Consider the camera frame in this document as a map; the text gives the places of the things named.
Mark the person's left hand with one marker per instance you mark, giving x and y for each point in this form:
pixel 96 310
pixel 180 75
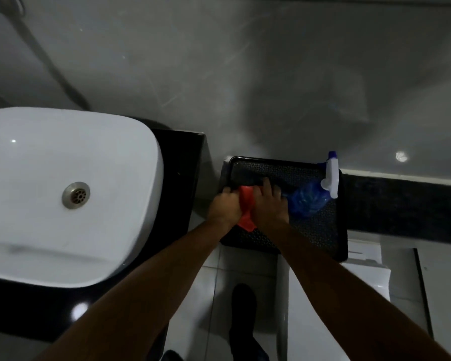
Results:
pixel 225 210

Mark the person's right hand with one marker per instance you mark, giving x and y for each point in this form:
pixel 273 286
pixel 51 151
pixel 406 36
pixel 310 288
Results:
pixel 270 210

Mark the person's right fingers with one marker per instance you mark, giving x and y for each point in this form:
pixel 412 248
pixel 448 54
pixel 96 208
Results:
pixel 267 188

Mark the person's left fingers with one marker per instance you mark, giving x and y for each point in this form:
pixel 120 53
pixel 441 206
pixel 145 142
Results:
pixel 230 191

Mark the red cloth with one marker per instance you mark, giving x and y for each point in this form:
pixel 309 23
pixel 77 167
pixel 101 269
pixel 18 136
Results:
pixel 247 197

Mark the person's right forearm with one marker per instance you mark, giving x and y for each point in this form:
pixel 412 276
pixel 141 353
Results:
pixel 342 293

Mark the person's left forearm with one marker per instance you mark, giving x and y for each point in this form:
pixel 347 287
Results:
pixel 150 293

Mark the blue spray bottle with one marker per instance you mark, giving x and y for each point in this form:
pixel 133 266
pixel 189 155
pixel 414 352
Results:
pixel 308 199

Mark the black sink counter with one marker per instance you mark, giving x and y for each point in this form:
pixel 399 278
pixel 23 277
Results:
pixel 176 176

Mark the black patterned tray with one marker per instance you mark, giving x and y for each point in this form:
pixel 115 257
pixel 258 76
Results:
pixel 319 233

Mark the person's black shoe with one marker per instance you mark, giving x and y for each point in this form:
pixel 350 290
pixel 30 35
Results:
pixel 244 315
pixel 172 356

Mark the metal sink drain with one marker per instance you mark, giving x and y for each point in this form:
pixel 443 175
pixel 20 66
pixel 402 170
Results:
pixel 76 195

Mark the white sink basin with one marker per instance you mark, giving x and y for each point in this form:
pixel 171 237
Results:
pixel 60 154

